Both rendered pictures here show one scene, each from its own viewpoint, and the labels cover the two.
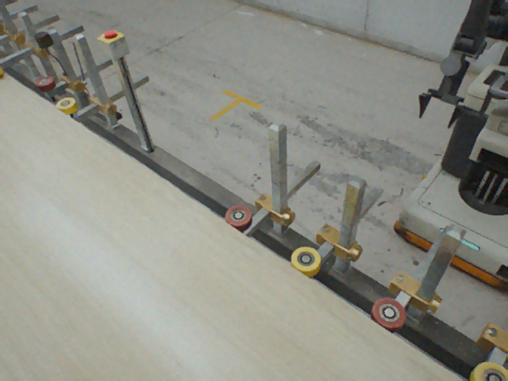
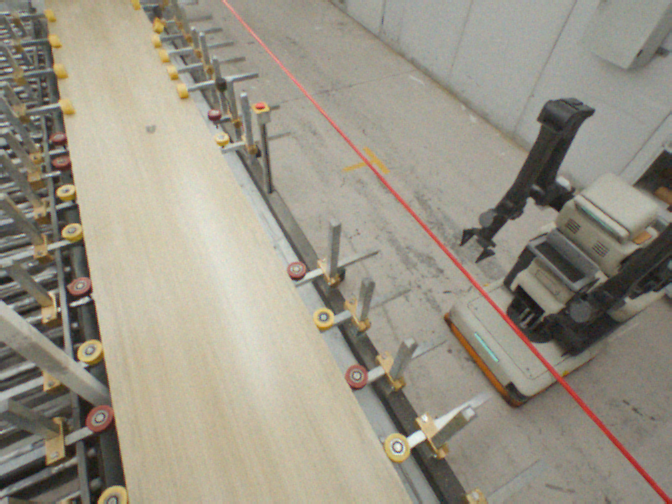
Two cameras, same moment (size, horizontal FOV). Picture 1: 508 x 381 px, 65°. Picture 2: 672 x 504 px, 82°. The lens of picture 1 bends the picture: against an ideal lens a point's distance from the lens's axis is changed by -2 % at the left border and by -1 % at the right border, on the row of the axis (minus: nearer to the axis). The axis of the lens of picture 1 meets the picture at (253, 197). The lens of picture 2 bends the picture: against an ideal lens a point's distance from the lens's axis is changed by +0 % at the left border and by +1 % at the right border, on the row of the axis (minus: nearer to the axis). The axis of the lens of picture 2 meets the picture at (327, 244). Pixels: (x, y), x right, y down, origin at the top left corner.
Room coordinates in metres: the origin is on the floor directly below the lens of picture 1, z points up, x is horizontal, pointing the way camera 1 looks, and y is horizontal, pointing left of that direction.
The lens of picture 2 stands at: (-0.08, -0.30, 2.22)
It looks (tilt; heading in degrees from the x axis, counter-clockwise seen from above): 51 degrees down; 14
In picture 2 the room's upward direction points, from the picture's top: 3 degrees clockwise
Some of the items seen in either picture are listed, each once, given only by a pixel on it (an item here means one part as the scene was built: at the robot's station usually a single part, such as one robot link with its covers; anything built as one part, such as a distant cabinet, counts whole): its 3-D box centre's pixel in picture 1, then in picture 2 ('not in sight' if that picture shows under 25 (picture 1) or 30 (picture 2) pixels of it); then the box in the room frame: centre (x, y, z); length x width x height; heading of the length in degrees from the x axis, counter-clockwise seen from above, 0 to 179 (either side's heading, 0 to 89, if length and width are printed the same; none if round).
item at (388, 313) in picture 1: (385, 321); (355, 380); (0.43, -0.30, 0.85); 0.08 x 0.08 x 0.11
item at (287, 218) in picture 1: (275, 210); (328, 273); (0.87, -0.07, 0.80); 0.14 x 0.06 x 0.05; 44
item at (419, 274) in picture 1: (417, 278); (399, 361); (0.57, -0.44, 0.81); 0.43 x 0.03 x 0.04; 134
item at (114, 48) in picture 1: (114, 46); (261, 114); (1.39, 0.44, 1.18); 0.07 x 0.07 x 0.08; 44
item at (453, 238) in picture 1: (429, 285); (397, 370); (0.50, -0.43, 0.88); 0.04 x 0.04 x 0.48; 44
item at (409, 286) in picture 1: (415, 293); (390, 371); (0.52, -0.42, 0.81); 0.14 x 0.06 x 0.05; 44
